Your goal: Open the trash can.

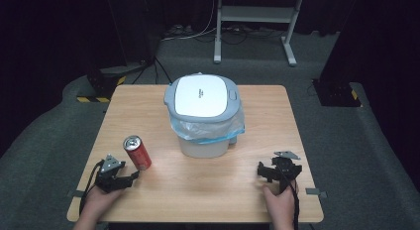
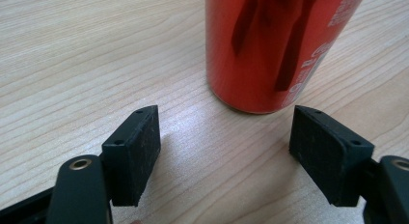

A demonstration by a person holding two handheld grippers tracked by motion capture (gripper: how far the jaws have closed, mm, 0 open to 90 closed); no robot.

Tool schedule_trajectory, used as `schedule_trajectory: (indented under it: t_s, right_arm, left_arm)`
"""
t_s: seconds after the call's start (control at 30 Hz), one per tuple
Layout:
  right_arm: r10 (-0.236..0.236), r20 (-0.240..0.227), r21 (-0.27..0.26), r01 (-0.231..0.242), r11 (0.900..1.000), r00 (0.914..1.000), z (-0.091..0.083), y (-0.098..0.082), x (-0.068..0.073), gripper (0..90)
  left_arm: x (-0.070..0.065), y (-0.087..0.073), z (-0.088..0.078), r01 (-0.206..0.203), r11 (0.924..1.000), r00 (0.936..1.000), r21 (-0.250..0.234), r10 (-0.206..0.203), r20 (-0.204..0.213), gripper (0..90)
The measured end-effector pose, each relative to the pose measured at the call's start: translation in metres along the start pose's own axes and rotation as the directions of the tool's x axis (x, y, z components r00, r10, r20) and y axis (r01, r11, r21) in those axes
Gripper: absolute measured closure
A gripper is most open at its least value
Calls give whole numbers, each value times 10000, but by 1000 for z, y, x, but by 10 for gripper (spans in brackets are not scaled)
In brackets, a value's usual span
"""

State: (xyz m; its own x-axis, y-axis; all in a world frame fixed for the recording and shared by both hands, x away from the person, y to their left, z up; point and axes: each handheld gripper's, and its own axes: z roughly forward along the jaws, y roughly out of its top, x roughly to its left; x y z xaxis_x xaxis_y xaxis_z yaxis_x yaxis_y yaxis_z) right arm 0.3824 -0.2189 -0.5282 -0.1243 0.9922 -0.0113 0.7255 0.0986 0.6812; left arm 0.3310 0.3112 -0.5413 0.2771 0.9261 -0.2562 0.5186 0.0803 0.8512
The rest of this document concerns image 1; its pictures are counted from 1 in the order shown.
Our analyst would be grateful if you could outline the black striped stand base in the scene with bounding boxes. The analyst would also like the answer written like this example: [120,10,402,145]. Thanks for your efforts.
[75,64,128,104]
[311,78,363,108]

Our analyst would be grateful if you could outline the clear blue-edged trash bag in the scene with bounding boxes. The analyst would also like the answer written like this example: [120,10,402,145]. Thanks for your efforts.
[167,100,247,146]

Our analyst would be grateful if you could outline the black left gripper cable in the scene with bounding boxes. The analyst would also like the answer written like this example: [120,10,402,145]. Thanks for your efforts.
[78,159,106,216]

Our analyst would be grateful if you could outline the person's right hand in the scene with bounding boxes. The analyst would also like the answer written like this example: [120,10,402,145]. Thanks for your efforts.
[262,180,299,228]

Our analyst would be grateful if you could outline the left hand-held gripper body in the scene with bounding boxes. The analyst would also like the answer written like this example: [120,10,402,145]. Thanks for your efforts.
[94,153,127,193]

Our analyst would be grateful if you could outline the white metal stand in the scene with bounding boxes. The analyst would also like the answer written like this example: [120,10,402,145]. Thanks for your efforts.
[213,0,306,67]

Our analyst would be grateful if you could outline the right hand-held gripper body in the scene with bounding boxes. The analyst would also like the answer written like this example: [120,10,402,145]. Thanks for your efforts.
[270,150,303,193]

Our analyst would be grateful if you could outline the grey tape strip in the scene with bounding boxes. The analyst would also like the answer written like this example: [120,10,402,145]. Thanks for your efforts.
[304,187,329,200]
[66,188,86,199]

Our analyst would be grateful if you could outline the black tripod legs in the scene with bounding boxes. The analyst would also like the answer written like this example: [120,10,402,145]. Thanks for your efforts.
[132,55,173,86]

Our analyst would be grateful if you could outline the white floor cable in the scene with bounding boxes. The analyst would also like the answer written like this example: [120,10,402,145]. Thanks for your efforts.
[160,0,219,43]

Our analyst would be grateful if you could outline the black floor cables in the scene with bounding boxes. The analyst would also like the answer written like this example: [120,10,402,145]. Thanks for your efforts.
[194,24,285,46]

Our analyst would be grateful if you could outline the white lidded trash can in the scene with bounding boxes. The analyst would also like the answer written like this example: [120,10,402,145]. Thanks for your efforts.
[163,72,246,160]

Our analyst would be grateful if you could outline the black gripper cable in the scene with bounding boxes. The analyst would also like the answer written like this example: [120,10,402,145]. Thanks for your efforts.
[78,159,106,216]
[276,164,301,230]

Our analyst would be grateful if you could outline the red drink can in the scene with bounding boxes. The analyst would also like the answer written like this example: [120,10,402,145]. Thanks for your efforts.
[122,135,154,172]

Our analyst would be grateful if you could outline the person's left hand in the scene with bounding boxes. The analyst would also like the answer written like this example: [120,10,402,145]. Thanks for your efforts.
[80,185,126,224]

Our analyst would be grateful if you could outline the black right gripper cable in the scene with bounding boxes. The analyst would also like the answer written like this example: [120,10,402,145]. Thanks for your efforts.
[276,164,301,230]

